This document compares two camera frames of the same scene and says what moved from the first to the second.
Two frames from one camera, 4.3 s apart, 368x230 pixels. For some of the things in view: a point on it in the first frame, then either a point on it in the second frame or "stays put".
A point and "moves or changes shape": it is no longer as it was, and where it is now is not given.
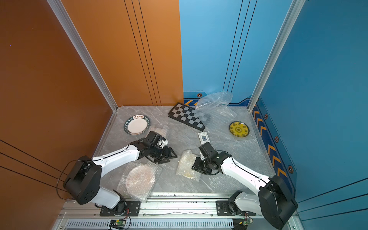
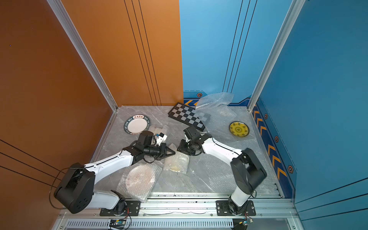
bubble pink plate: (138, 180) stays put
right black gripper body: (202, 166) -> (187, 147)
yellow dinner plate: (239, 129) stays put
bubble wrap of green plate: (213, 109) stays put
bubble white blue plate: (136, 124) stays put
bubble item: (185, 164) moves or changes shape
